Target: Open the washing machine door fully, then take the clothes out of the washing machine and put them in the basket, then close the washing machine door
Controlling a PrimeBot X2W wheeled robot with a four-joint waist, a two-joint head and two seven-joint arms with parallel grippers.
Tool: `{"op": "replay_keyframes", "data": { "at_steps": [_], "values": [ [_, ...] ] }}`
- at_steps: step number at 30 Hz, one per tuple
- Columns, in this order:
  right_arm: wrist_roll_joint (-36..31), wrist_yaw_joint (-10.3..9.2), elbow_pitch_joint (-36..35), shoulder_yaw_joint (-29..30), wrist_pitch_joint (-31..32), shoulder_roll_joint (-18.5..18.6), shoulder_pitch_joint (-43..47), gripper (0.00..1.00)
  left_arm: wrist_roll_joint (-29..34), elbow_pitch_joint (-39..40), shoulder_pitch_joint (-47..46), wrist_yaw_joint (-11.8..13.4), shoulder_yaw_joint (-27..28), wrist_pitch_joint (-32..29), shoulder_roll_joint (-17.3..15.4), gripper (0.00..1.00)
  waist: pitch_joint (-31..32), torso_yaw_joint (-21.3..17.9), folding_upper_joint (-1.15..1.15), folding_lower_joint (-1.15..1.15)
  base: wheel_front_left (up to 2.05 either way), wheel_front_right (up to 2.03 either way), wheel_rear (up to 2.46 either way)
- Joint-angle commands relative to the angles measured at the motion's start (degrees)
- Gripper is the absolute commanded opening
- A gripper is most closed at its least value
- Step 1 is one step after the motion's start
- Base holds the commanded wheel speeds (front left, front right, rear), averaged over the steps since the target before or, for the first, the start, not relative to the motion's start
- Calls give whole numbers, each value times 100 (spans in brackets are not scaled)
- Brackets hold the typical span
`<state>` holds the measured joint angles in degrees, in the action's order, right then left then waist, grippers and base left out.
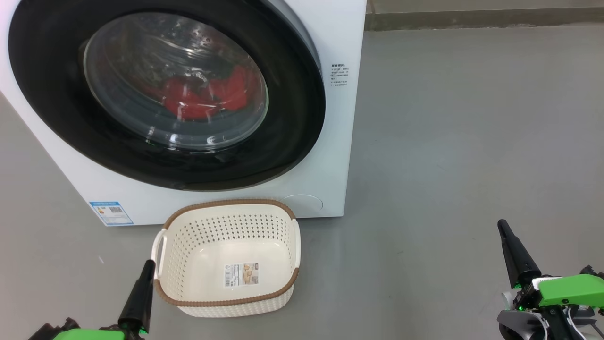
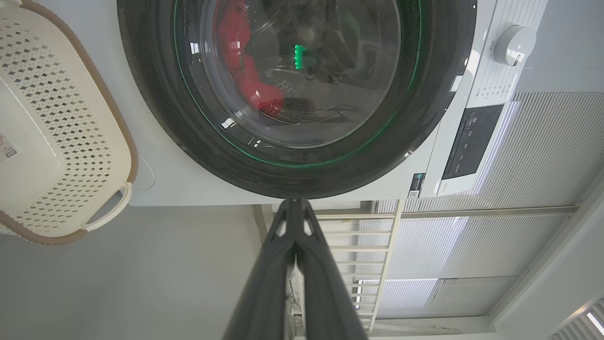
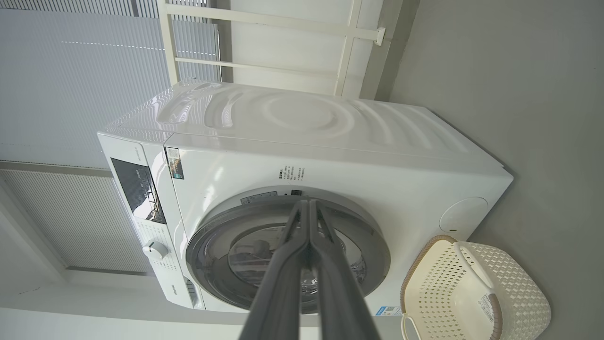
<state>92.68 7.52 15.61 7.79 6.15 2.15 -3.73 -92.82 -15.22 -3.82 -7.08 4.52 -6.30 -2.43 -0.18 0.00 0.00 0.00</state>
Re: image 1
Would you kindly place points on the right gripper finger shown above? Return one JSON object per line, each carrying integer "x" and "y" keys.
{"x": 516, "y": 259}

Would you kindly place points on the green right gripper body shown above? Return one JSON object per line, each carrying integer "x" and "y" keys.
{"x": 571, "y": 290}

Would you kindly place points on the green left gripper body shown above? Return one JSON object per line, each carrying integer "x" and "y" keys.
{"x": 89, "y": 334}

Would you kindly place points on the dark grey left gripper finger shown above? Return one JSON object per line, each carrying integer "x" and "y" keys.
{"x": 139, "y": 302}

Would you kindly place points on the red cloth garment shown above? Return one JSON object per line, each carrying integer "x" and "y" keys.
{"x": 188, "y": 101}

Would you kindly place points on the round dark glass washer door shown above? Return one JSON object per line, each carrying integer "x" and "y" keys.
{"x": 47, "y": 94}

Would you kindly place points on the cream laundry basket brown rim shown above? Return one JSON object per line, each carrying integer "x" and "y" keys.
{"x": 212, "y": 250}

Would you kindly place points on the printed energy label sticker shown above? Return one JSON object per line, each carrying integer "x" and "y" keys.
{"x": 241, "y": 275}

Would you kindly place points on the white front-load washing machine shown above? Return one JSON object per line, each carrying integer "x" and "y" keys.
{"x": 330, "y": 165}

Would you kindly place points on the blue energy label sticker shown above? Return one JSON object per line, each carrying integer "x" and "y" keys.
{"x": 111, "y": 214}

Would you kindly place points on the round white filter cover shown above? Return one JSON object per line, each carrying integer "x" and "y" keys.
{"x": 309, "y": 205}

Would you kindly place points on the printed instruction text label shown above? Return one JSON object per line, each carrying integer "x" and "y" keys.
{"x": 339, "y": 74}

